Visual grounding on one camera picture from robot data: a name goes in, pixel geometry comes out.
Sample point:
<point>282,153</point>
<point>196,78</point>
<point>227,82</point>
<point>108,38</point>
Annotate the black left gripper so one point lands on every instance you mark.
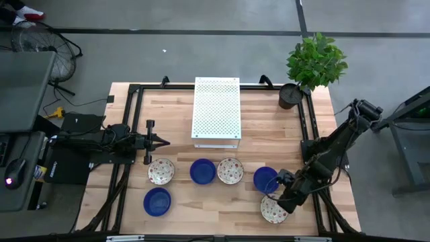
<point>149,142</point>

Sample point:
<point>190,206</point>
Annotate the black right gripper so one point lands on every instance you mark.
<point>293,195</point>

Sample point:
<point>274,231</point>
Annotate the patterned ceramic mini bowl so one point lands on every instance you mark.
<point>161,171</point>
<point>270,213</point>
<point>230,170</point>

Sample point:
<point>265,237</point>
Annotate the blue plastic mini bowl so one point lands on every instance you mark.
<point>202,171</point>
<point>157,201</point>
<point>262,179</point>

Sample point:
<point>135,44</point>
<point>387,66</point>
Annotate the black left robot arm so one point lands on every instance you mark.
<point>85,139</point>

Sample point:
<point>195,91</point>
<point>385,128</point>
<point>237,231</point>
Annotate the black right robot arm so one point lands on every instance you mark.
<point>336,141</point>

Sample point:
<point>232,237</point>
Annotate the white perforated metal shelf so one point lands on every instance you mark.
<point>216,107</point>

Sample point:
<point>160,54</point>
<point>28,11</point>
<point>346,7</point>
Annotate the small black square pad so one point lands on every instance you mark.
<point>110,99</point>

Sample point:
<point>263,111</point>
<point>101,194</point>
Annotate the black control box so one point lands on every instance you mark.
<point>82,122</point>

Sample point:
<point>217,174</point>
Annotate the black box with logo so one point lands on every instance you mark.
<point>67,168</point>

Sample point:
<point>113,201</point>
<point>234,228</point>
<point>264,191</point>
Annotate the black plant pot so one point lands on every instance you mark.
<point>289,97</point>

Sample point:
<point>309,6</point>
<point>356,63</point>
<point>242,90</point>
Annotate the yellow power plug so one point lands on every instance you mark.
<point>57,113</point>

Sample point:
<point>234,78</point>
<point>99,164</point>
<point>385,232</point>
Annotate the yellow blue label card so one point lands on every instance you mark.
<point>39,172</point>

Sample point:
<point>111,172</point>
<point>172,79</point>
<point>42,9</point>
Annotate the dark metal cart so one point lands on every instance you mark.
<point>408,141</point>

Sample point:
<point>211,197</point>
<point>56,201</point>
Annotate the green leafy plant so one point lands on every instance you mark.
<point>315,62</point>

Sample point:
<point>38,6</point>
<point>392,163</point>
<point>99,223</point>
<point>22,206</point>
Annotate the black floor fan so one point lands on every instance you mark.
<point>50,47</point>

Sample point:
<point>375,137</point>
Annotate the grey desk surface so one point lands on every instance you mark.
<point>23,90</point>

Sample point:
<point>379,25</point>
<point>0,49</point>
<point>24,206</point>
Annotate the black computer mouse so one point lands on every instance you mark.
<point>15,172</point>

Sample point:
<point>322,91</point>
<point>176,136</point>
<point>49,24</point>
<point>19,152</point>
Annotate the grey side table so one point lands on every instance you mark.
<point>13,201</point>

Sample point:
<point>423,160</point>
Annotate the person's red white shoe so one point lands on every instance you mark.
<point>31,14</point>

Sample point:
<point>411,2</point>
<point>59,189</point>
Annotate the person's leg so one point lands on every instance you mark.
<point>8,10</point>

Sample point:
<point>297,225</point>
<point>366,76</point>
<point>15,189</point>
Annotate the silver frame bracket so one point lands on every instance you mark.
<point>124,238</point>
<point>312,239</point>

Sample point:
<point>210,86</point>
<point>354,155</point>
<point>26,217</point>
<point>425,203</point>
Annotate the black aluminium table frame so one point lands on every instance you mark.
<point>131,101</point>

